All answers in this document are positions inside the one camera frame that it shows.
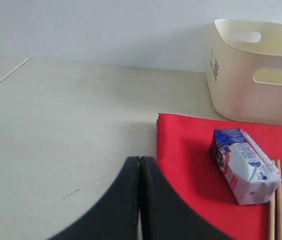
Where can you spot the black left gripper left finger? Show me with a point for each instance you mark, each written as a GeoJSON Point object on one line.
{"type": "Point", "coordinates": [115, 215]}

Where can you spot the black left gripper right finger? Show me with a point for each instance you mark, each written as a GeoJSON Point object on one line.
{"type": "Point", "coordinates": [164, 215]}

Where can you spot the red scalloped table cloth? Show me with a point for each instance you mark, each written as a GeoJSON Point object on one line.
{"type": "Point", "coordinates": [183, 156]}

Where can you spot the blue white milk carton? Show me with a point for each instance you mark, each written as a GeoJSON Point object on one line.
{"type": "Point", "coordinates": [252, 176]}

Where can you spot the left wooden chopstick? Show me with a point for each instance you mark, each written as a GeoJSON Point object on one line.
{"type": "Point", "coordinates": [271, 221]}

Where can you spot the wooden chopstick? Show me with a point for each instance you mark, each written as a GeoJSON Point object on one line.
{"type": "Point", "coordinates": [271, 221]}
{"type": "Point", "coordinates": [279, 211]}

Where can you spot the right wooden chopstick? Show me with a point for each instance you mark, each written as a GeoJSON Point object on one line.
{"type": "Point", "coordinates": [279, 211]}

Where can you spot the cream plastic bin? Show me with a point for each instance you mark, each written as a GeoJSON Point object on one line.
{"type": "Point", "coordinates": [244, 73]}

